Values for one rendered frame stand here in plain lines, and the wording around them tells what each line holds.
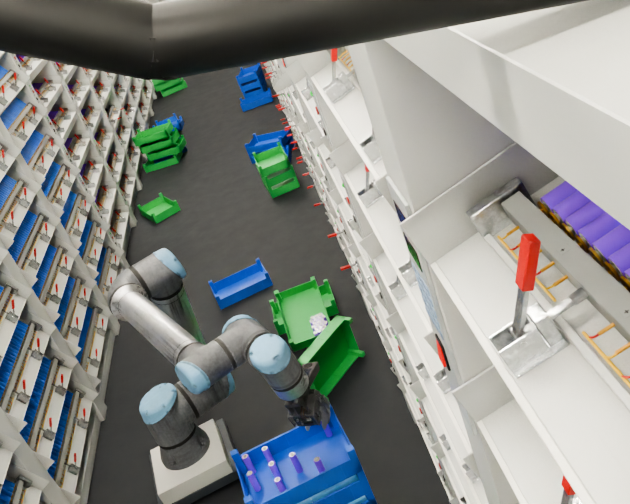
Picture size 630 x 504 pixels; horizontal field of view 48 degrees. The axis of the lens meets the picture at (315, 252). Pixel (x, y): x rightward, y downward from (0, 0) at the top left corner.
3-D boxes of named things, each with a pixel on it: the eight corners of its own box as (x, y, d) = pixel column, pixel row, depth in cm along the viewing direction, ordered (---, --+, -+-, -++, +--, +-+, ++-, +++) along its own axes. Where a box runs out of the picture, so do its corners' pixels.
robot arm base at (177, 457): (171, 479, 256) (159, 459, 251) (156, 452, 272) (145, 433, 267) (217, 448, 261) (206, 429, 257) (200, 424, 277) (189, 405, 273)
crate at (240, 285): (221, 309, 369) (215, 297, 365) (213, 293, 386) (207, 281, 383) (273, 284, 373) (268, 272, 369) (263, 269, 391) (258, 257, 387)
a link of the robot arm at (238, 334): (208, 329, 178) (235, 353, 169) (246, 304, 182) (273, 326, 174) (219, 355, 183) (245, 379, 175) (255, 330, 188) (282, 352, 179)
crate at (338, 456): (256, 524, 178) (244, 503, 175) (240, 471, 196) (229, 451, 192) (363, 470, 182) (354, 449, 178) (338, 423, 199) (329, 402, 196)
